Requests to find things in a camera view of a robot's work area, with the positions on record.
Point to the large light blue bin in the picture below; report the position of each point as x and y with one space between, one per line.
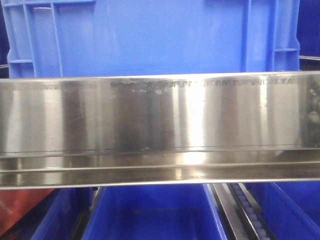
72 38

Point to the stainless steel shelf front beam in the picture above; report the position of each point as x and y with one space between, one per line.
60 132

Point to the lower middle dark blue bin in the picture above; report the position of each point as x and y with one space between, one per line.
155 212

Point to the dark blue bin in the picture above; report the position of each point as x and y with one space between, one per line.
291 210
155 212
308 28
60 220
4 42

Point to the lower right roller track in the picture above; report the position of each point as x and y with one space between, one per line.
252 221

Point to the lower left dark blue bin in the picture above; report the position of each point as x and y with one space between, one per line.
60 220

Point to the lower right dark blue bin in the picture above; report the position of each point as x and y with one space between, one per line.
291 210

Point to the red brown box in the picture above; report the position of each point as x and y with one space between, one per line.
22 213

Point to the upper left dark blue bin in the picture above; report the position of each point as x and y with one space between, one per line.
4 42

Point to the upper right dark blue bin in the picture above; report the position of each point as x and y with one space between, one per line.
308 28

